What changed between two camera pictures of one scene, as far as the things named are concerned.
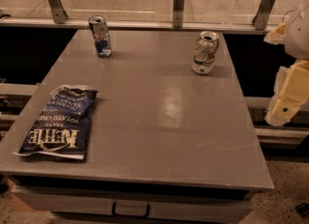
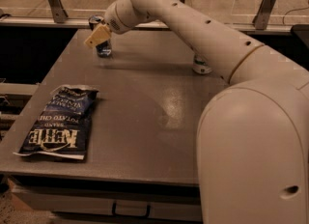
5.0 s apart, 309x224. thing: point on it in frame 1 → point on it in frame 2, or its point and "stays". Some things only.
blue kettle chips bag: (63, 125) stays
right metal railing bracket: (261, 17) stays
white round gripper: (299, 35) → (111, 17)
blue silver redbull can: (100, 36) stays
